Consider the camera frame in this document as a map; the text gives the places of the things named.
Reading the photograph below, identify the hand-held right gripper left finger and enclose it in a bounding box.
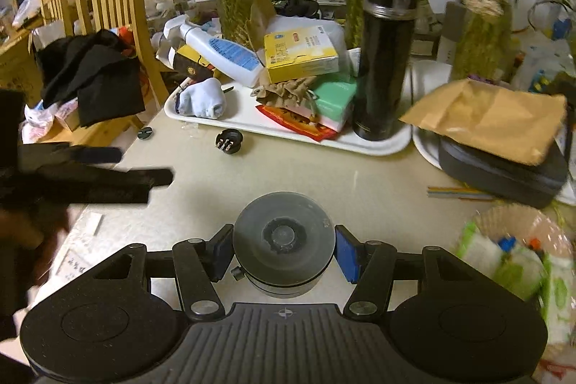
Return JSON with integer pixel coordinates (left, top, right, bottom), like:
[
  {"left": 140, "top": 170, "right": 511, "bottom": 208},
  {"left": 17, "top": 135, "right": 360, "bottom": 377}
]
[{"left": 92, "top": 226, "right": 235, "bottom": 319}]

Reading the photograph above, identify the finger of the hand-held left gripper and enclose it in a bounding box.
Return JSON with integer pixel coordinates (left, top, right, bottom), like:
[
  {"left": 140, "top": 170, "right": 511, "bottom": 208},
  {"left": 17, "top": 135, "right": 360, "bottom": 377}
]
[
  {"left": 18, "top": 143, "right": 123, "bottom": 169},
  {"left": 67, "top": 168, "right": 175, "bottom": 205}
]

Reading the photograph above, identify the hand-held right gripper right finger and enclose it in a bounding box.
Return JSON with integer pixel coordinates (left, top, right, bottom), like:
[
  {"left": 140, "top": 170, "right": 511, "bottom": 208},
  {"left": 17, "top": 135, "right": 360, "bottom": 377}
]
[{"left": 335, "top": 224, "right": 475, "bottom": 317}]

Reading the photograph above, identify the grey cylinder device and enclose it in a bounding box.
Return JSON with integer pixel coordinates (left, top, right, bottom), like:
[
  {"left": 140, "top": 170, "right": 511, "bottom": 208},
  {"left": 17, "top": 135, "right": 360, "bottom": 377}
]
[{"left": 231, "top": 191, "right": 337, "bottom": 299}]

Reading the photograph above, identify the person's left hand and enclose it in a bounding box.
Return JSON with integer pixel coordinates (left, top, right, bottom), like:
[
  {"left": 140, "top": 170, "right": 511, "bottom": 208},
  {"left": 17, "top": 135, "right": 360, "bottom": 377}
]
[{"left": 0, "top": 208, "right": 68, "bottom": 252}]

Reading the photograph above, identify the pink box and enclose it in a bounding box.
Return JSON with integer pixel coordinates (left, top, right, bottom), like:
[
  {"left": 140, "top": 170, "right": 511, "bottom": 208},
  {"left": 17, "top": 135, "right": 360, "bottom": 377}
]
[{"left": 54, "top": 103, "right": 82, "bottom": 130}]

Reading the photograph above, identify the white plastic wrapper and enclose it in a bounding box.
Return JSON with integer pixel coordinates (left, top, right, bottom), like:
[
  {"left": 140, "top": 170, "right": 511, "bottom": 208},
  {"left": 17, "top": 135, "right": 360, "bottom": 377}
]
[{"left": 20, "top": 103, "right": 59, "bottom": 144}]

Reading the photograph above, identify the white card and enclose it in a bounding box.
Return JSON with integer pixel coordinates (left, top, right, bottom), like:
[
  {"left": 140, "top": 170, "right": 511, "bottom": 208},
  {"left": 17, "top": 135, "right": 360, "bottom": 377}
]
[{"left": 72, "top": 213, "right": 103, "bottom": 237}]

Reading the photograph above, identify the black cloth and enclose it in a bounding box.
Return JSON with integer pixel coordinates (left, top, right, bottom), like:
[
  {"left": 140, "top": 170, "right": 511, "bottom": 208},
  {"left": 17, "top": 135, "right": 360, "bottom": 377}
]
[{"left": 38, "top": 28, "right": 145, "bottom": 128}]

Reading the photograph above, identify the calligraphy card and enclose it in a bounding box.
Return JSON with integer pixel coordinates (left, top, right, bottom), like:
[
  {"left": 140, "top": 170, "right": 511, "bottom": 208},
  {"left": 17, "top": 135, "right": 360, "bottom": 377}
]
[{"left": 54, "top": 247, "right": 97, "bottom": 290}]

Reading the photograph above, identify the black plug adapter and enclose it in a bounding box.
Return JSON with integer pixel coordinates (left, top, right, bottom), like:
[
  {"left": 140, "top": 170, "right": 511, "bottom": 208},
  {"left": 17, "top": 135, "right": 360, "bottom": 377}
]
[{"left": 216, "top": 128, "right": 244, "bottom": 156}]

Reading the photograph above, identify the white sock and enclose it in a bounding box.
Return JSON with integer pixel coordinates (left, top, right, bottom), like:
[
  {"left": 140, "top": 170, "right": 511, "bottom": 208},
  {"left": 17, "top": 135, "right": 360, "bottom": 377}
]
[{"left": 175, "top": 78, "right": 226, "bottom": 119}]

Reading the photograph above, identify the white tray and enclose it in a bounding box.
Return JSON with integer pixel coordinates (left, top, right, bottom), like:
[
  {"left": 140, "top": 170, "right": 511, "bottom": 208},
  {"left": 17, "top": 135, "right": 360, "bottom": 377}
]
[{"left": 164, "top": 85, "right": 412, "bottom": 156}]

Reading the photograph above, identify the green wet wipes packet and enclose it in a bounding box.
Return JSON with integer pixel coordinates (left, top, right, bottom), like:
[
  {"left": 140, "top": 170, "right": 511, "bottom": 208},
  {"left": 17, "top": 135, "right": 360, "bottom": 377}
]
[
  {"left": 492, "top": 244, "right": 547, "bottom": 299},
  {"left": 456, "top": 222, "right": 502, "bottom": 272},
  {"left": 540, "top": 253, "right": 576, "bottom": 344}
]

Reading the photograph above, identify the red packet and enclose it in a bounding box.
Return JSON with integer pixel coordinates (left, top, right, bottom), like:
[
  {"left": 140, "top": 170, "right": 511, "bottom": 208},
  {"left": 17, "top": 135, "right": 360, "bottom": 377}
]
[{"left": 256, "top": 105, "right": 338, "bottom": 142}]

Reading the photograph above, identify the brown wallet gold button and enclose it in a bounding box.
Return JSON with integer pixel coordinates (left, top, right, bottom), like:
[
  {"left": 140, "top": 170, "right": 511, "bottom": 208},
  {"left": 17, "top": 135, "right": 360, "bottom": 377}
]
[{"left": 173, "top": 44, "right": 226, "bottom": 81}]

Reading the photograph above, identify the wooden chair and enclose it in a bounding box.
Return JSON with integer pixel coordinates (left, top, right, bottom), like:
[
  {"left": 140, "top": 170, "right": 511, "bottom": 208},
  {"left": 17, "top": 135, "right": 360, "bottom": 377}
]
[
  {"left": 38, "top": 0, "right": 75, "bottom": 38},
  {"left": 69, "top": 0, "right": 172, "bottom": 142}
]

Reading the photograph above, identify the green box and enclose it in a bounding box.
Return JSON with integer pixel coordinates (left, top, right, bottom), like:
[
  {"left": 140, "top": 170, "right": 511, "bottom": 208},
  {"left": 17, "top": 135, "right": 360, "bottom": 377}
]
[{"left": 310, "top": 73, "right": 358, "bottom": 130}]

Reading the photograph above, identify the clear plastic basket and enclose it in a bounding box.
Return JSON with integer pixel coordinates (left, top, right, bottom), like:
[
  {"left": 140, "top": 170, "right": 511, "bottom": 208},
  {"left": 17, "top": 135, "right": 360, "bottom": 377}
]
[{"left": 454, "top": 204, "right": 576, "bottom": 376}]

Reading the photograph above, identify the black zip case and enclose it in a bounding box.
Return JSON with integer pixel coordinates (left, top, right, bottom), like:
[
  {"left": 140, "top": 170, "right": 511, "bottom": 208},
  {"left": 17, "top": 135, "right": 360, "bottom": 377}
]
[{"left": 437, "top": 136, "right": 570, "bottom": 209}]

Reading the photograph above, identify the white lotion bottle blue label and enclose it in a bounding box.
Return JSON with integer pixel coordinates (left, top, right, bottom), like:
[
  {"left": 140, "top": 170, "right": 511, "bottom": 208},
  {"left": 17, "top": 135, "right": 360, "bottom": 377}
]
[{"left": 164, "top": 17, "right": 264, "bottom": 87}]

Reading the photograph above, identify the white plate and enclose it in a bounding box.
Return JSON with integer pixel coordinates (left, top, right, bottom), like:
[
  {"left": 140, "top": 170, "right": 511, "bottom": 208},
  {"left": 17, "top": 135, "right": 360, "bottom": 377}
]
[{"left": 410, "top": 59, "right": 455, "bottom": 173}]

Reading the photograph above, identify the black thermos bottle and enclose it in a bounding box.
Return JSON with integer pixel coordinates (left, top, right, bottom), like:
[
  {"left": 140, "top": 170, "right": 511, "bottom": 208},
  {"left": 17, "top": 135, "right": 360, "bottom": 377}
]
[{"left": 351, "top": 0, "right": 419, "bottom": 141}]

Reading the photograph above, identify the brown paper envelope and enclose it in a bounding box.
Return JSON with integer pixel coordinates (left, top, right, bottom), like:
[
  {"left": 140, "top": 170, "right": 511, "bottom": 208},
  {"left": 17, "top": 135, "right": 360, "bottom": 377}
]
[{"left": 400, "top": 78, "right": 568, "bottom": 166}]

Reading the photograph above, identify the yellow box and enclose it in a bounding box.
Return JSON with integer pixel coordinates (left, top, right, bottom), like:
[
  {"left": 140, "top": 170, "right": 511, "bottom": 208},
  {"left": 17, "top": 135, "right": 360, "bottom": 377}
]
[{"left": 263, "top": 26, "right": 339, "bottom": 84}]

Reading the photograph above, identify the brown paper bag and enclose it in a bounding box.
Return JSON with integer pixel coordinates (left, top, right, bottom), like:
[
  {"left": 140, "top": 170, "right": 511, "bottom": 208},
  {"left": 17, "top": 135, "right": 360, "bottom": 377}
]
[{"left": 249, "top": 0, "right": 277, "bottom": 52}]

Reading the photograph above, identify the white plastic container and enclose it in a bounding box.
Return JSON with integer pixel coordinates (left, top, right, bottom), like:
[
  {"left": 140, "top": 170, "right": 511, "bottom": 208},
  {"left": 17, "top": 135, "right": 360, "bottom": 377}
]
[{"left": 267, "top": 15, "right": 347, "bottom": 52}]

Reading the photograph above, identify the small glass vase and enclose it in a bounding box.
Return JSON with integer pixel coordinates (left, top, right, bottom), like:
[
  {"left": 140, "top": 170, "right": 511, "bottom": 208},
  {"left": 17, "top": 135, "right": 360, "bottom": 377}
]
[{"left": 450, "top": 0, "right": 514, "bottom": 83}]

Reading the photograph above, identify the white plastic bag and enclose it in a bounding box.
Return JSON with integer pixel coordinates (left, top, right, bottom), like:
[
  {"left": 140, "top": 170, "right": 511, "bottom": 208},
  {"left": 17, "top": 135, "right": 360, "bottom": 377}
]
[{"left": 513, "top": 37, "right": 576, "bottom": 97}]

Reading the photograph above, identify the beige drawstring pouch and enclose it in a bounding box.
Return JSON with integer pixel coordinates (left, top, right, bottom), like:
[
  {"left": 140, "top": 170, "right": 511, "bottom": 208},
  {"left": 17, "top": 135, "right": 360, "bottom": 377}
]
[{"left": 256, "top": 76, "right": 320, "bottom": 115}]

